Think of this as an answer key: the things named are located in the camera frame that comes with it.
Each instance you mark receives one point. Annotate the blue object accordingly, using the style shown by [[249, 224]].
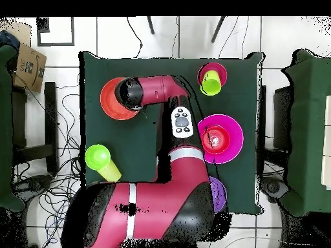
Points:
[[9, 40]]

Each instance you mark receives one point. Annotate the black tripod leg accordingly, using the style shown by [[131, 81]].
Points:
[[218, 29], [150, 25]]

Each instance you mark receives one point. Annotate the dark grey pedestal leg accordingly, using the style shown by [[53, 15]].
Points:
[[33, 182], [274, 186]]

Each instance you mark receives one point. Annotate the yellow cup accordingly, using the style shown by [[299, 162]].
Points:
[[111, 171]]

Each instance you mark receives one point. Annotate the dark green tablecloth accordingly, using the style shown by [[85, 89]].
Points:
[[129, 142]]

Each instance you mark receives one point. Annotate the small orange bowl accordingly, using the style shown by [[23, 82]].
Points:
[[218, 139]]

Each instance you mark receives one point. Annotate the lime green cup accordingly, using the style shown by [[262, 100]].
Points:
[[210, 85]]

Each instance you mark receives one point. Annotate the large orange bowl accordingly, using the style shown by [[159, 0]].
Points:
[[108, 103]]

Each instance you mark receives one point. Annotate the white box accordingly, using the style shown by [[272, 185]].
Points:
[[327, 142]]

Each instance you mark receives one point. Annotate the black chair frame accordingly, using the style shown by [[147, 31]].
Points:
[[50, 116]]

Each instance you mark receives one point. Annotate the cardboard box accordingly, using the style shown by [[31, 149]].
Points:
[[29, 67]]

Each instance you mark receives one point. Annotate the black square floor frame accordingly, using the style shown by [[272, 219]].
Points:
[[55, 44]]

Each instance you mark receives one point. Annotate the large magenta bowl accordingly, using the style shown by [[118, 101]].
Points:
[[236, 139]]

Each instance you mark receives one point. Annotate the small crimson pink bowl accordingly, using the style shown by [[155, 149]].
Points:
[[223, 72]]

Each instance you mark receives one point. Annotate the purple bowl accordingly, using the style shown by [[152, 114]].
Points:
[[219, 193]]

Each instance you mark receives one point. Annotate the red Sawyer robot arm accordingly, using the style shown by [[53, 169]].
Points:
[[155, 201]]

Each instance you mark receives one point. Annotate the small green bowl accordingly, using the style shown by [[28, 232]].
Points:
[[97, 157]]

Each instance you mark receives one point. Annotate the green cloth side table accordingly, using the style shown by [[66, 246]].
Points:
[[307, 129], [5, 129]]

